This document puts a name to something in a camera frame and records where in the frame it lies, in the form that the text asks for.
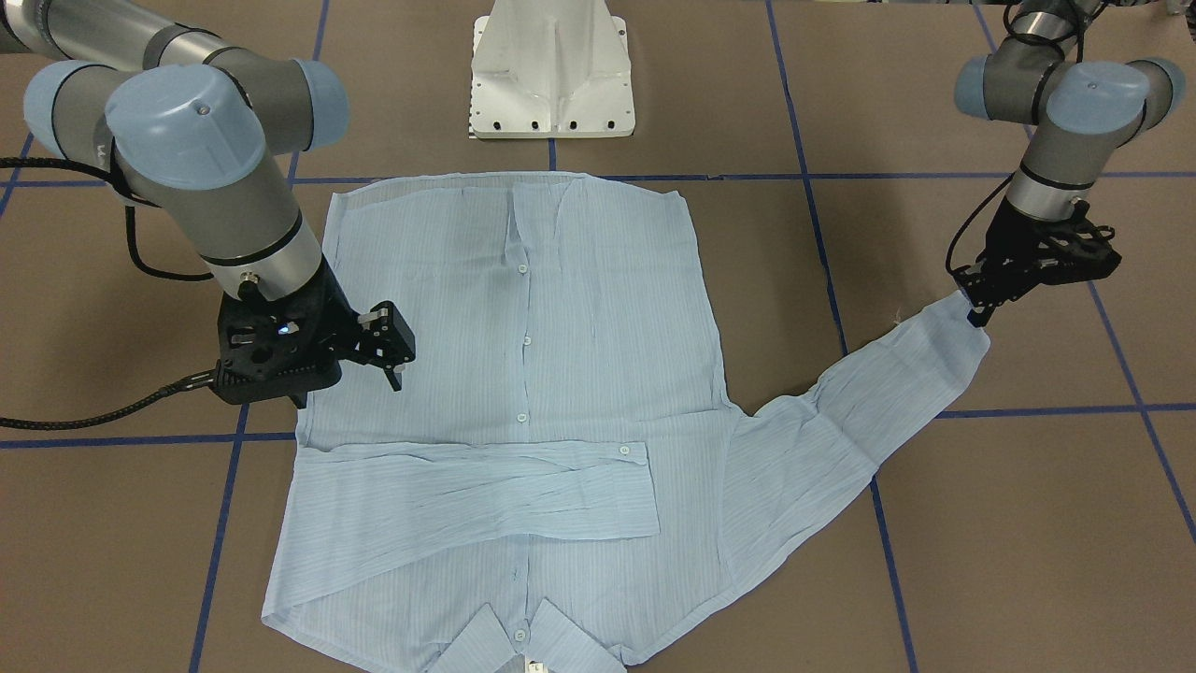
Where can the light blue button shirt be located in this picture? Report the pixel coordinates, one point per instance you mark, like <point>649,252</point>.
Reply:
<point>563,478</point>

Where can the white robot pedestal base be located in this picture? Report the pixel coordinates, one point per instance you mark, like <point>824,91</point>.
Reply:
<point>551,70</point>

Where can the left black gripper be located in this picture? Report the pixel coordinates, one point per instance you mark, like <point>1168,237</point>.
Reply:
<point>1011,236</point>

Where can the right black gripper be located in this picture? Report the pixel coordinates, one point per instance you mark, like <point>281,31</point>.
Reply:
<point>334,307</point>

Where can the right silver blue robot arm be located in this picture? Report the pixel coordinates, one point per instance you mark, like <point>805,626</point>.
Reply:
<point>175,117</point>

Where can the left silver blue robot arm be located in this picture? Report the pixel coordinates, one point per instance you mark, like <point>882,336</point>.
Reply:
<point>1081,111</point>

